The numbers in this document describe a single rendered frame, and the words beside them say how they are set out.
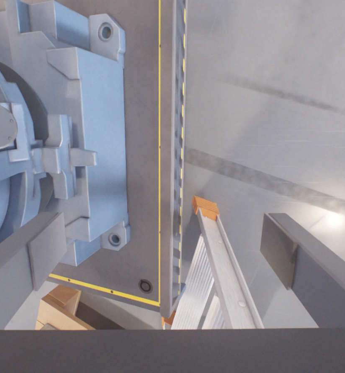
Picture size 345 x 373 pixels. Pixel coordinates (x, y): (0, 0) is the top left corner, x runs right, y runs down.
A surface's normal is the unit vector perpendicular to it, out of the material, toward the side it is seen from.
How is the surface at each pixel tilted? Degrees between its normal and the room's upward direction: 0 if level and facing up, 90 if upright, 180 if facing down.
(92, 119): 90
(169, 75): 0
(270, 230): 68
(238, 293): 88
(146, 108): 0
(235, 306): 88
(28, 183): 90
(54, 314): 0
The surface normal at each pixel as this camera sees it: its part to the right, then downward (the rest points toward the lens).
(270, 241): -1.00, 0.00
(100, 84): 0.94, 0.10
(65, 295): 0.30, -0.89
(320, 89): -0.35, 0.23
